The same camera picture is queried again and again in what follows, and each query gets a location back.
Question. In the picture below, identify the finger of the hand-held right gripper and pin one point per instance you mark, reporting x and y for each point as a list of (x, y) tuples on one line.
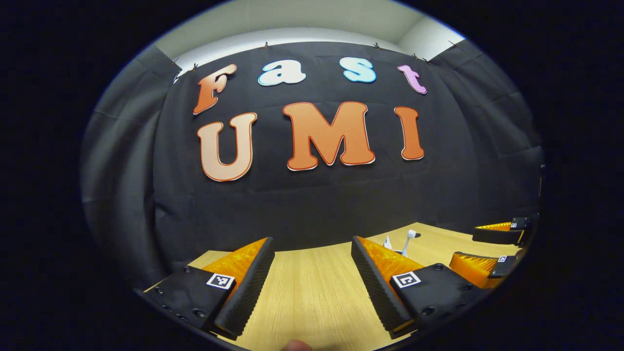
[(475, 268), (497, 236)]

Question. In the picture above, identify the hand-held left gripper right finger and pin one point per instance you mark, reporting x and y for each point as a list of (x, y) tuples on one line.
[(373, 287)]

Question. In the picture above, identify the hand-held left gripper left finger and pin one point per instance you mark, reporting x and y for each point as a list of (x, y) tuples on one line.
[(248, 292)]

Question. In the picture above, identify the white toothpaste tube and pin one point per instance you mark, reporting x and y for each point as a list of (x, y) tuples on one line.
[(388, 243)]

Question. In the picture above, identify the white toothbrush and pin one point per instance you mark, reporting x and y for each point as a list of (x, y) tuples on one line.
[(408, 242)]

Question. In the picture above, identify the wooden desktop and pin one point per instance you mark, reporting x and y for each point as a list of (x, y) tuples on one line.
[(312, 297)]

